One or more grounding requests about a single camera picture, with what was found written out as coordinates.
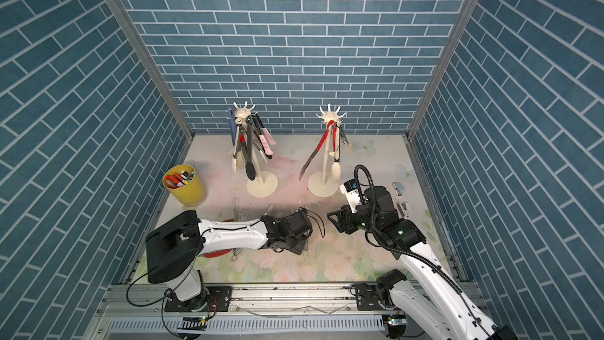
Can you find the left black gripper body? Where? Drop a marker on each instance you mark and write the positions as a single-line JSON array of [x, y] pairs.
[[296, 245]]

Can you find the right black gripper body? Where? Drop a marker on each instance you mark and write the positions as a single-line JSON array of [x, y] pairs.
[[360, 219]]

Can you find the cream utensil rack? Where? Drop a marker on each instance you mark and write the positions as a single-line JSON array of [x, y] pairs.
[[321, 183], [266, 183]]

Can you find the steel tongs cream ends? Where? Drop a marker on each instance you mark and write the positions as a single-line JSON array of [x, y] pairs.
[[339, 139]]

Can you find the black steel tongs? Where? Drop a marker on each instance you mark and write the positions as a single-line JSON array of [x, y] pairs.
[[253, 145]]

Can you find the steel tongs cream tips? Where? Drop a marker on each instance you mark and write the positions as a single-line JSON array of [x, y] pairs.
[[238, 155]]

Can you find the blue cream tongs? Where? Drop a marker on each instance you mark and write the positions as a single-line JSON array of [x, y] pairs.
[[233, 126]]

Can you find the steel tongs white tips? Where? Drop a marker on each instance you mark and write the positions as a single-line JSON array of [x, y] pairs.
[[239, 215]]

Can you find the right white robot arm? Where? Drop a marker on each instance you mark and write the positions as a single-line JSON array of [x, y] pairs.
[[443, 310]]

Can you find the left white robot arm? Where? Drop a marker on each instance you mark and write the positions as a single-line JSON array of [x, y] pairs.
[[173, 248]]

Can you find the red tipped steel tongs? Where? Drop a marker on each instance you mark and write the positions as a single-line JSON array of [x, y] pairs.
[[216, 254]]

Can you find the small grey clip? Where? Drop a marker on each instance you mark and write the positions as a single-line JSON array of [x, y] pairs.
[[404, 209]]

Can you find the small white clip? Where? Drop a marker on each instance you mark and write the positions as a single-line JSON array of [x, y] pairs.
[[399, 188]]

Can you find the yellow cup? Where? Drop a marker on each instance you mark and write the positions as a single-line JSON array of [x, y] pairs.
[[192, 194]]

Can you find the markers in cup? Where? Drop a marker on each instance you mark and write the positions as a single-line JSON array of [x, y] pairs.
[[177, 180]]

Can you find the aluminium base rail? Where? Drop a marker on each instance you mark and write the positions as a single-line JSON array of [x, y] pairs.
[[249, 309]]

